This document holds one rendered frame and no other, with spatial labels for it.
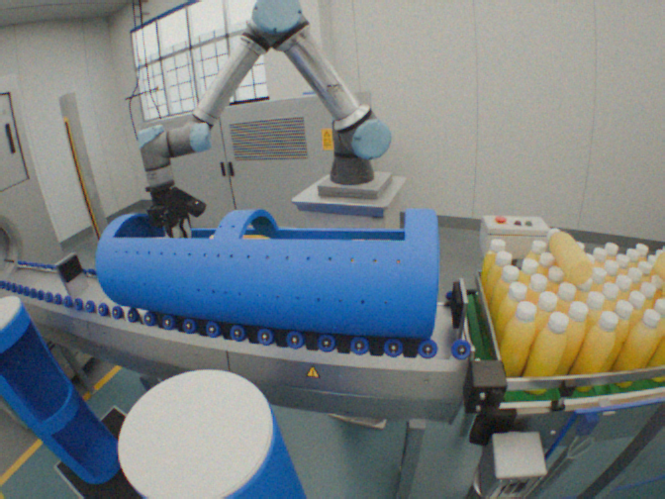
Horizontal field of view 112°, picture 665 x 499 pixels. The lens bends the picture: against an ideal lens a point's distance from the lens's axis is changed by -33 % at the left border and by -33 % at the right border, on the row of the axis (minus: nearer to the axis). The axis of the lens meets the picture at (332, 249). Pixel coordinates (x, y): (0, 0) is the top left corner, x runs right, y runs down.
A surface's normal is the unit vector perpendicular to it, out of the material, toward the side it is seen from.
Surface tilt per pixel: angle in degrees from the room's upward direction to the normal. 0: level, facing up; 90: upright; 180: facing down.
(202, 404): 0
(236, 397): 0
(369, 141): 98
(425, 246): 39
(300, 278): 64
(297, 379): 71
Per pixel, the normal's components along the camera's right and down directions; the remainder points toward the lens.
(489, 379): -0.08, -0.88
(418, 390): -0.22, 0.15
